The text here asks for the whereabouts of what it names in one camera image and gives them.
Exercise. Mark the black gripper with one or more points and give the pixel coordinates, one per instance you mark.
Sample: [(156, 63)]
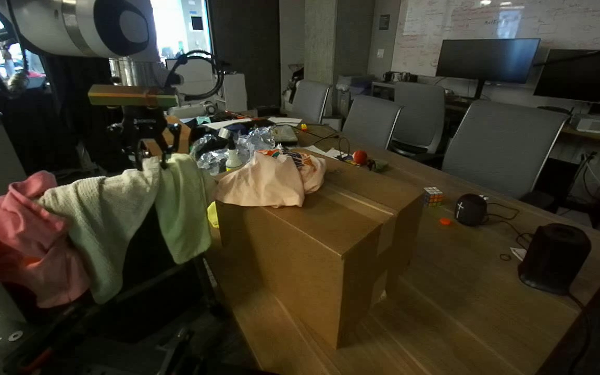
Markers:
[(149, 124)]

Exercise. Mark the light green shirt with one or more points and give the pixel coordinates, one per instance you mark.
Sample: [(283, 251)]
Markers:
[(104, 213)]

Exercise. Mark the peach shirt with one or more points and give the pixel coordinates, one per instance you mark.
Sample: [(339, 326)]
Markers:
[(274, 182)]

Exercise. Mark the pink shirt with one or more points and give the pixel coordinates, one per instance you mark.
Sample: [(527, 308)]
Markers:
[(33, 245)]

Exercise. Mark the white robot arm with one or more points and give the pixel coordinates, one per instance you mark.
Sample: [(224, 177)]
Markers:
[(76, 43)]

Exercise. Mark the dark office chair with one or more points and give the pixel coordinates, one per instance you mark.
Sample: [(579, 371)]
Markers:
[(154, 295)]

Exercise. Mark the grey office chair far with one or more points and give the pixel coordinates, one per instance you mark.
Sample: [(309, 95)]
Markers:
[(369, 121)]

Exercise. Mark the grey office chair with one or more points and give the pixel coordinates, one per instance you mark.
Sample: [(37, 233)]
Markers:
[(503, 146), (422, 116), (369, 121)]

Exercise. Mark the large cardboard box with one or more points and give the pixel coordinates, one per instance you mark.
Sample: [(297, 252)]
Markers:
[(336, 254)]

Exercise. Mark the grey office chair middle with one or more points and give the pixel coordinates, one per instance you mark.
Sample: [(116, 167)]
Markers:
[(422, 116)]

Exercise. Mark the grey office chair near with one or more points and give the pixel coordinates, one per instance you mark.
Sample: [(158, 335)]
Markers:
[(503, 146)]

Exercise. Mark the clear plastic bags pile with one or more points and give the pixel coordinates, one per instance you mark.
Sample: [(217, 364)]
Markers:
[(230, 148)]

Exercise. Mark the red ball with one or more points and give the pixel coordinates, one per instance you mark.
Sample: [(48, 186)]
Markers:
[(360, 158)]

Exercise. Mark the orange small cap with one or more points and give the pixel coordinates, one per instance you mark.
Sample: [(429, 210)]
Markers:
[(446, 221)]

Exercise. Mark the black monitor left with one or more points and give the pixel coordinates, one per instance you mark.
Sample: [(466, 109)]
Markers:
[(487, 59)]

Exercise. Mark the black monitor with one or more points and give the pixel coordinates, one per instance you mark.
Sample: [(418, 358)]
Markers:
[(487, 59), (571, 74)]

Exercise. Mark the black cylindrical speaker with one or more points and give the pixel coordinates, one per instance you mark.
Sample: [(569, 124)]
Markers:
[(555, 257)]

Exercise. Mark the black monitor right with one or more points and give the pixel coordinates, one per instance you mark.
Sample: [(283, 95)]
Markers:
[(571, 74)]

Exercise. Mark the wrist camera gold bar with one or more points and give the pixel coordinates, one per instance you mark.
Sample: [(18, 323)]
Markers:
[(131, 96)]

